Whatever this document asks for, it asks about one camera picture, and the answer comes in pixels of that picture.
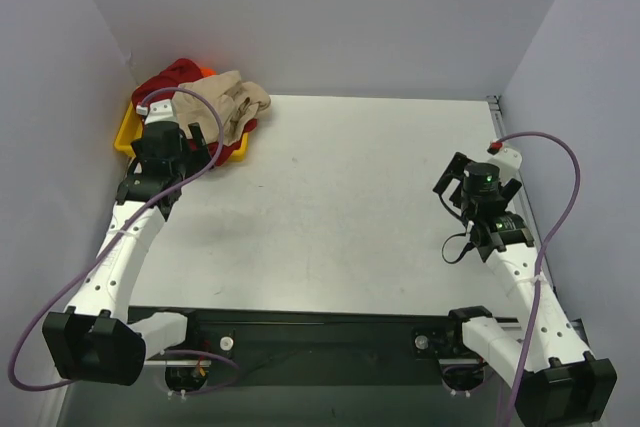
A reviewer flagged beige t shirt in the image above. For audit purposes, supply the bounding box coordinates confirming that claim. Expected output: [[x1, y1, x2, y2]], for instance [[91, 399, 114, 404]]
[[172, 71, 271, 146]]

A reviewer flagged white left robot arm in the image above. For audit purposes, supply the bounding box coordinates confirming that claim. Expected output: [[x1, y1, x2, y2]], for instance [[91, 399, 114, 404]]
[[42, 120, 203, 386]]

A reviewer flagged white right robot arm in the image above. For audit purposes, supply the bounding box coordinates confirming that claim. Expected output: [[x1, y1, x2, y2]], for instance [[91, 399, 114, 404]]
[[433, 148, 617, 426]]

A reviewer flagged yellow plastic bin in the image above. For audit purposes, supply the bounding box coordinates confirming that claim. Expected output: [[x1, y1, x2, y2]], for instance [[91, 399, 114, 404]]
[[114, 104, 258, 166]]

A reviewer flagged orange t shirt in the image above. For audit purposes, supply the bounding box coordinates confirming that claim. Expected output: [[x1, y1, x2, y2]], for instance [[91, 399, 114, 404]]
[[200, 67, 216, 77]]

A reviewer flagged dark red t shirt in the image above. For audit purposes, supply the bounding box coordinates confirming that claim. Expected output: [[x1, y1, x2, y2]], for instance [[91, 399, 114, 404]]
[[130, 58, 236, 162]]

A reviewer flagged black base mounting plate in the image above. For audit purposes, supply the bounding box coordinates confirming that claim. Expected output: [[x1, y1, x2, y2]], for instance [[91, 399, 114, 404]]
[[146, 309, 490, 394]]

